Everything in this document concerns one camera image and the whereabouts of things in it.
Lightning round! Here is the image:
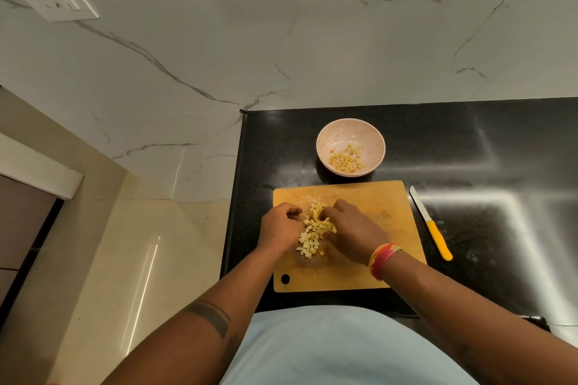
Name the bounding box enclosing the person's left hand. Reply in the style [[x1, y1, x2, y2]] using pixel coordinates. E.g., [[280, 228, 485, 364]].
[[256, 202, 305, 256]]

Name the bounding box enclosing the person's right hand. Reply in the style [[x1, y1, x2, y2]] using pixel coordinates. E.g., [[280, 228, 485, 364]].
[[321, 198, 391, 267]]

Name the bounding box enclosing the yellow handled kitchen knife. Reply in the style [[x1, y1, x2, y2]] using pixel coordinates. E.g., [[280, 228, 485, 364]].
[[408, 185, 454, 263]]

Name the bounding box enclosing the pink speckled bowl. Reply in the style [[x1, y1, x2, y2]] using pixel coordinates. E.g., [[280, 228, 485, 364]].
[[315, 118, 387, 179]]

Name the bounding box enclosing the person's right forearm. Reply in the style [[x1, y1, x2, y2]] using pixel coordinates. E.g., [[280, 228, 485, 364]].
[[381, 251, 578, 385]]

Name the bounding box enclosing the person's left forearm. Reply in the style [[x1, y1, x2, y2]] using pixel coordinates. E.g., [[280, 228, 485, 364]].
[[101, 244, 290, 385]]

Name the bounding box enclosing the wooden cutting board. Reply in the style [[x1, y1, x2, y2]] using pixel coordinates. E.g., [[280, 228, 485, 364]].
[[272, 180, 428, 294]]

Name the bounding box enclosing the red orange thread bracelet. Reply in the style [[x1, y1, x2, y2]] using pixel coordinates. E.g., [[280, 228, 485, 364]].
[[367, 242, 403, 282]]

